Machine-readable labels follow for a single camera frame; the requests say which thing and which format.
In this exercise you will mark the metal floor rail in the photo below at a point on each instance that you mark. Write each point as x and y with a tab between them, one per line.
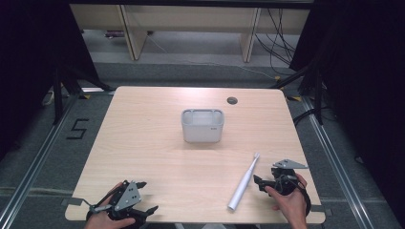
35	162
334	159

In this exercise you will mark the person's left hand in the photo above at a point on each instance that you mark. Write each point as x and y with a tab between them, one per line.
102	222

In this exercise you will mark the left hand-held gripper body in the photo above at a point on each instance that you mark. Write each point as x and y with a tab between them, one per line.
127	198

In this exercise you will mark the black metal stand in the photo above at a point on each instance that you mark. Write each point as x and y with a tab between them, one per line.
58	98
318	95

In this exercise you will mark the white electric toothbrush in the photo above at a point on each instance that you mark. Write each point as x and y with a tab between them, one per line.
242	185

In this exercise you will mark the person's right hand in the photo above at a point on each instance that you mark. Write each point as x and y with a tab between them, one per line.
294	205

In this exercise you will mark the black curtain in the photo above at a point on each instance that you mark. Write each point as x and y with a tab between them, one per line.
35	63
363	79

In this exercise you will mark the white toothbrush holder box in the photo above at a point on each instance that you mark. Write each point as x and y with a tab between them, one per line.
202	130

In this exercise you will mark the black tape floor mark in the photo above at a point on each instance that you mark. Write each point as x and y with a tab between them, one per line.
78	129

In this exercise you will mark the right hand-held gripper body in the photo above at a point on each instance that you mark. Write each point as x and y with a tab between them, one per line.
286	183

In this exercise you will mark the grey tape strip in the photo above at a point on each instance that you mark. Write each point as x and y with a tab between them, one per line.
321	210
72	201

